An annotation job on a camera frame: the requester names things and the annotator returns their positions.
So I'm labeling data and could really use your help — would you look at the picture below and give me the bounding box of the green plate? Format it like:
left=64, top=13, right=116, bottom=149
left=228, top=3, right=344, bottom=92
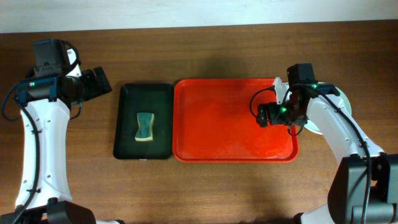
left=304, top=87, right=352, bottom=135

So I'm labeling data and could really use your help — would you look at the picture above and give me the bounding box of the yellow green sponge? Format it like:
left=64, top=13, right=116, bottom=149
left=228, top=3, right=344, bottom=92
left=135, top=112, right=155, bottom=142

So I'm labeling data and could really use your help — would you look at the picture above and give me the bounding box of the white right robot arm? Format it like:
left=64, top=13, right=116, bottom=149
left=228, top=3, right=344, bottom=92
left=255, top=82, right=397, bottom=223

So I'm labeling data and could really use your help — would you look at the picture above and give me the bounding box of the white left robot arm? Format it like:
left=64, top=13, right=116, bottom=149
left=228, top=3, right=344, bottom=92
left=1, top=67, right=112, bottom=223

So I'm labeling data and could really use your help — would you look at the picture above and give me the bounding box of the black plastic tray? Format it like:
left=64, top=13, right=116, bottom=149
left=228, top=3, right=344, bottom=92
left=113, top=83, right=174, bottom=159

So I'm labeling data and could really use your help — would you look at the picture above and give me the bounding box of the red plastic tray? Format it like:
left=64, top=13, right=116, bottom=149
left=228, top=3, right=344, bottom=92
left=172, top=78, right=299, bottom=163

